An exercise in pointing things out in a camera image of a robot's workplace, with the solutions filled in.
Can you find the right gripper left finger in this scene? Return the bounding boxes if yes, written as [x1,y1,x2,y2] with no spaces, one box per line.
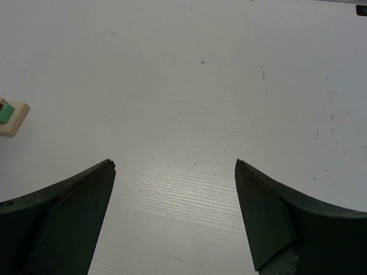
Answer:
[1,159,116,274]

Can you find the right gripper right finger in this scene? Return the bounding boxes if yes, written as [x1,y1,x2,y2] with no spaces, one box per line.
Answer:
[235,160,366,274]

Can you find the green rectangular block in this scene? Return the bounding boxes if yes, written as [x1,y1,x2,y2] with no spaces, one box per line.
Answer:
[0,103,15,124]

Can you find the right blue corner label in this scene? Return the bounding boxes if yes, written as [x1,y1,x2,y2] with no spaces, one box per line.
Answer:
[356,5,367,17]

